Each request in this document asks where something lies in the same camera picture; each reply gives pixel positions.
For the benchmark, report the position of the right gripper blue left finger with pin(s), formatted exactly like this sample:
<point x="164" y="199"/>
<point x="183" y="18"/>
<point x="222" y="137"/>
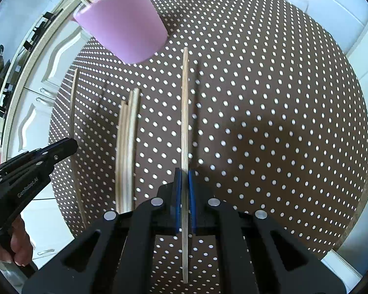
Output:
<point x="177" y="203"/>

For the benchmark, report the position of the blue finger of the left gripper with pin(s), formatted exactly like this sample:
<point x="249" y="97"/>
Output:
<point x="60" y="150"/>

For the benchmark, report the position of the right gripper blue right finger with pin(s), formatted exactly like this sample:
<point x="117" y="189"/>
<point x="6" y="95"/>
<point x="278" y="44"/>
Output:
<point x="192" y="200"/>

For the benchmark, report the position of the pink paper cup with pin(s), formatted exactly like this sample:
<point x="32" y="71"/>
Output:
<point x="131" y="29"/>

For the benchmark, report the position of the cream kitchen base cabinets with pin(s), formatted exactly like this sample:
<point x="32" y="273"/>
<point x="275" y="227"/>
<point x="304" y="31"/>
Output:
<point x="28" y="123"/>

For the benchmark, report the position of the person's left hand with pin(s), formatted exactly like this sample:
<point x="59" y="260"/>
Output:
<point x="20" y="244"/>

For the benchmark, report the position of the brown polka dot tablecloth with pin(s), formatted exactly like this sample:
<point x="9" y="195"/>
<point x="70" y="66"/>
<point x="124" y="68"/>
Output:
<point x="277" y="123"/>

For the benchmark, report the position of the black gas stove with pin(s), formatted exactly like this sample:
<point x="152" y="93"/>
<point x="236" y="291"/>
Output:
<point x="24" y="51"/>

